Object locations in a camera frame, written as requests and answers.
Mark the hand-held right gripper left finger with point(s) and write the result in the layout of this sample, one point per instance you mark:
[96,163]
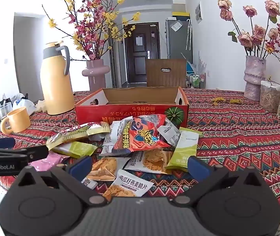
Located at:
[81,167]

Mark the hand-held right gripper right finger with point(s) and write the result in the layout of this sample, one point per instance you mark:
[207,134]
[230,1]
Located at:
[199,168]

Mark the pink snack packet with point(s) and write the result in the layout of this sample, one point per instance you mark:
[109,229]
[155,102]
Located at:
[49,161]

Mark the green white snack bar packet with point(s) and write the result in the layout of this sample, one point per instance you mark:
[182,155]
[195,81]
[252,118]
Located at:
[78,148]
[184,147]

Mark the yellow striped snack bar packet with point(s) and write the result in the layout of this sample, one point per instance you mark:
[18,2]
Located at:
[73,134]

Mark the red cardboard box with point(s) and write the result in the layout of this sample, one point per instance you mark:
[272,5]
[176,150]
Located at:
[93,111]

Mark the red chip bag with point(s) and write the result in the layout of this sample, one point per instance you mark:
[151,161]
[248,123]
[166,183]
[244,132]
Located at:
[140,137]

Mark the yellow mug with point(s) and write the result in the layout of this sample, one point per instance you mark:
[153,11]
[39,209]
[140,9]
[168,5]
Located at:
[19,120]

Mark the glass cup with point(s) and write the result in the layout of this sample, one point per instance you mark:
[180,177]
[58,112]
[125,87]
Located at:
[3,110]

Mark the patterned red tablecloth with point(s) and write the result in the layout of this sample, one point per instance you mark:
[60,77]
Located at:
[228,140]

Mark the white blue plastic bag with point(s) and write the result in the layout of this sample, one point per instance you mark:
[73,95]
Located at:
[24,104]

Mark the cream crumpled cloth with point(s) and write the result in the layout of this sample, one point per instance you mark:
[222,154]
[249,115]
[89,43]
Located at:
[41,107]

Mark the fallen yellow petals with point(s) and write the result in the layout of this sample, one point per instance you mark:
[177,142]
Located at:
[218,100]

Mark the yellow thermos jug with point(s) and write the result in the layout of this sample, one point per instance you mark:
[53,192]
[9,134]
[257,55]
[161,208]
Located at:
[56,83]

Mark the plastic cereal jar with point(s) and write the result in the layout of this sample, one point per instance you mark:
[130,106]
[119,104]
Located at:
[270,98]

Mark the pink textured vase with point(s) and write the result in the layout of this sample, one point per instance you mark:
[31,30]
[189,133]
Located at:
[254,78]

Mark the dark door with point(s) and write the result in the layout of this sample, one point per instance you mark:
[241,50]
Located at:
[140,61]

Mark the grey refrigerator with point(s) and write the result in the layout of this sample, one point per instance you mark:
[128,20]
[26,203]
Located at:
[176,44]

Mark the white folded umbrella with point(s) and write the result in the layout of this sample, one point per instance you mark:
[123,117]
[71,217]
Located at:
[188,34]

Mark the dried pink roses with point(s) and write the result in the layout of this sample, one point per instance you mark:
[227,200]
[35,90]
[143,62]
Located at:
[249,38]

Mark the pink yellow blossom branches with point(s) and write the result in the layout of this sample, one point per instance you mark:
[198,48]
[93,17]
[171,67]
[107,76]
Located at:
[93,22]

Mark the yellow blue box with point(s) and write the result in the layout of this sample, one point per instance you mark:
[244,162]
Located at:
[179,15]

